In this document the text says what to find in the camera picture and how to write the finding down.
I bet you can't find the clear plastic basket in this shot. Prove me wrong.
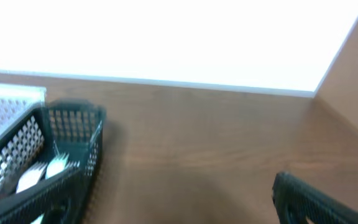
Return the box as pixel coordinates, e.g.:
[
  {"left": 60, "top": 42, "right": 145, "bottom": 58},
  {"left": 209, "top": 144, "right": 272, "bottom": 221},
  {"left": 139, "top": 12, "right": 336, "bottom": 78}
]
[{"left": 0, "top": 83, "right": 47, "bottom": 135}]

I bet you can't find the white plastic fork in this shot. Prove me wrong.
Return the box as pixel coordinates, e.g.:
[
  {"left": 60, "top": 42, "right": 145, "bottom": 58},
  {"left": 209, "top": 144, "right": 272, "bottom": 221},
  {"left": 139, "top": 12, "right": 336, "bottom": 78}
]
[
  {"left": 16, "top": 162, "right": 47, "bottom": 194},
  {"left": 45, "top": 153, "right": 69, "bottom": 179}
]

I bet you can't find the black plastic basket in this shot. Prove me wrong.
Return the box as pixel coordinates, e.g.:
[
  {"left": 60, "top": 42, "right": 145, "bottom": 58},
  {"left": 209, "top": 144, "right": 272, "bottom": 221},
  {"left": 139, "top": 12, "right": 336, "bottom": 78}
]
[{"left": 0, "top": 100, "right": 106, "bottom": 223}]

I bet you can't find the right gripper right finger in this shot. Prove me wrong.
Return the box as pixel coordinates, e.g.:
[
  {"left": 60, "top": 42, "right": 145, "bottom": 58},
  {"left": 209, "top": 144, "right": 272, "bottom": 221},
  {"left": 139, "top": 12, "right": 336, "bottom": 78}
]
[{"left": 272, "top": 172, "right": 358, "bottom": 224}]

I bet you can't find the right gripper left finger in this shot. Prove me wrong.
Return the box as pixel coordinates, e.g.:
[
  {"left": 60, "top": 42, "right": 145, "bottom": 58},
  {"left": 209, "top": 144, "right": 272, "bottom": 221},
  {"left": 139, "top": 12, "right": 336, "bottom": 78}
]
[{"left": 0, "top": 167, "right": 86, "bottom": 223}]

